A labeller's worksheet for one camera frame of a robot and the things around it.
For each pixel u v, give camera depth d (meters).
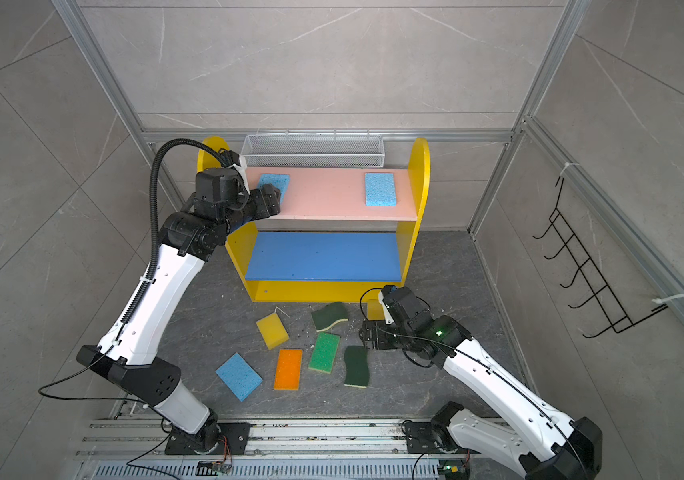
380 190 0.73
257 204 0.61
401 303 0.55
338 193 0.73
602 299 0.64
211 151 0.53
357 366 0.84
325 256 0.94
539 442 0.39
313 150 0.98
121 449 0.75
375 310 0.98
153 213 0.45
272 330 0.91
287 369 0.84
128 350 0.41
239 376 0.82
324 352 0.87
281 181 0.75
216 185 0.49
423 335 0.50
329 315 0.96
